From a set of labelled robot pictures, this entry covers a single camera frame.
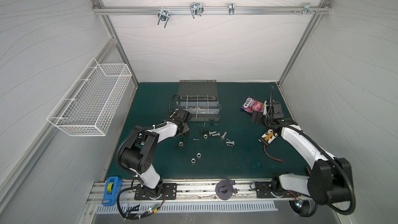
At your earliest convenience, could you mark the black screws pile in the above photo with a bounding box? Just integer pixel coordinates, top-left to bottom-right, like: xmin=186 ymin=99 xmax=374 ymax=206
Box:
xmin=200 ymin=129 xmax=209 ymax=135

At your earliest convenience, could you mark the aluminium crossbar rail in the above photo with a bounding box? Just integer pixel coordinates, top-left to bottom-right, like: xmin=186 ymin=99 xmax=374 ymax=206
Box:
xmin=93 ymin=5 xmax=332 ymax=16

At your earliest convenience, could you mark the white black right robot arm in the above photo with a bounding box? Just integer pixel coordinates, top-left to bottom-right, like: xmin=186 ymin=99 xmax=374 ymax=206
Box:
xmin=248 ymin=99 xmax=356 ymax=217

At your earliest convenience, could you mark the metal bracket with screws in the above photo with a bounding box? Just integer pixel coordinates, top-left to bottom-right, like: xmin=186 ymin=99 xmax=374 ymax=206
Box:
xmin=292 ymin=3 xmax=320 ymax=16

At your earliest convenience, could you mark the black round cap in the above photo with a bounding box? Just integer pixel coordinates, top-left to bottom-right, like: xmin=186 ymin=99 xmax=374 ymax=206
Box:
xmin=215 ymin=179 xmax=237 ymax=201

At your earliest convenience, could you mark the metal bracket clip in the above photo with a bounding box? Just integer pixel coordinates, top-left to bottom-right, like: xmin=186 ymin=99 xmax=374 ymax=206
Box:
xmin=229 ymin=3 xmax=235 ymax=16

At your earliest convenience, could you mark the white wire basket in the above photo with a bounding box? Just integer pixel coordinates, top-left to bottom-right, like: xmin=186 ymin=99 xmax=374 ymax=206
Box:
xmin=47 ymin=58 xmax=132 ymax=136

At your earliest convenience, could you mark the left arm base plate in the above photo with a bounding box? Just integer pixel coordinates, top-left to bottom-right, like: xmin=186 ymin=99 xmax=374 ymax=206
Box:
xmin=134 ymin=183 xmax=177 ymax=201

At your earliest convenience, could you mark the grey plastic organizer box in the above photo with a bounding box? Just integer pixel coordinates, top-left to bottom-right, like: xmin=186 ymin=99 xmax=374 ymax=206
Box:
xmin=176 ymin=80 xmax=220 ymax=122

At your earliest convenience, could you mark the blue tape dispenser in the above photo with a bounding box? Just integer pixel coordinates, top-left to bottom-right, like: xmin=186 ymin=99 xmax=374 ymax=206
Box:
xmin=102 ymin=176 xmax=122 ymax=206

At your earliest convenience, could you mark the metal u-bolt clamp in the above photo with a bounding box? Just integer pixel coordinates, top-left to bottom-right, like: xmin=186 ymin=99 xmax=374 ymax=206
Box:
xmin=189 ymin=3 xmax=204 ymax=18
xmin=157 ymin=9 xmax=170 ymax=28

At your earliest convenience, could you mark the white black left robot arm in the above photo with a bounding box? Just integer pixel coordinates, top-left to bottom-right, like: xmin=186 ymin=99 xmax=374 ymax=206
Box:
xmin=115 ymin=110 xmax=192 ymax=189

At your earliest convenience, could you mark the silver hex bolt pair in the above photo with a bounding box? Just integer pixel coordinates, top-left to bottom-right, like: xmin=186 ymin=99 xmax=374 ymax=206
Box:
xmin=226 ymin=139 xmax=235 ymax=147

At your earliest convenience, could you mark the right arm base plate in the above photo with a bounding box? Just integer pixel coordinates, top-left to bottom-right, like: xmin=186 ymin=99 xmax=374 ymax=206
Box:
xmin=250 ymin=181 xmax=294 ymax=199

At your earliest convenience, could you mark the purple Fox's candy bag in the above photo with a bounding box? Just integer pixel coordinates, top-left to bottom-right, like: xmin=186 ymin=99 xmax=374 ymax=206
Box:
xmin=241 ymin=97 xmax=264 ymax=114

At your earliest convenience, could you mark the white slotted cable duct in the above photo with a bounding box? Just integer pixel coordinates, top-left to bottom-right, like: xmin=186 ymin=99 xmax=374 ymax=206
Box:
xmin=95 ymin=201 xmax=278 ymax=214

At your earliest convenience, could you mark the red black wire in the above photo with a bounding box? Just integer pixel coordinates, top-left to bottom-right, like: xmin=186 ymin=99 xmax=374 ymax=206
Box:
xmin=263 ymin=144 xmax=284 ymax=163

